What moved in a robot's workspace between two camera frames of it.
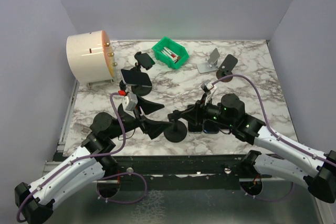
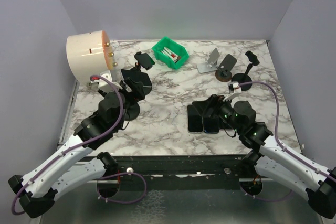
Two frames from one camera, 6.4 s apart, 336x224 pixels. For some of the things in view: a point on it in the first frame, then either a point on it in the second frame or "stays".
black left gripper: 154,128 -> 137,93
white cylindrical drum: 90,56 stays
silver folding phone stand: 211,65 stays
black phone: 210,127 stays
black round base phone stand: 177,132 -> 242,78
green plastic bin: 173,53 stays
